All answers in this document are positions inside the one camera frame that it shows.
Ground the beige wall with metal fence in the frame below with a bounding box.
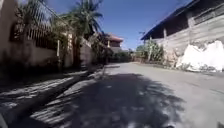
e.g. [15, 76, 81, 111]
[0, 0, 95, 76]

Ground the white sheet pile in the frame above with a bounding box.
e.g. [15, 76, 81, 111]
[175, 40, 224, 73]

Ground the building with dark roof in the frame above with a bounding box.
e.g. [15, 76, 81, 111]
[139, 0, 224, 42]

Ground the grey concrete road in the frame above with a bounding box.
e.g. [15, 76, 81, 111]
[0, 61, 224, 128]

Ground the palm tree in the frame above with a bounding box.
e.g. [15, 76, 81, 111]
[56, 0, 105, 69]

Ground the house with red roof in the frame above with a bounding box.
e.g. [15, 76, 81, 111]
[99, 33, 125, 54]

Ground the grey concrete block wall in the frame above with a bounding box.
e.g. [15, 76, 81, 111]
[151, 14, 224, 69]

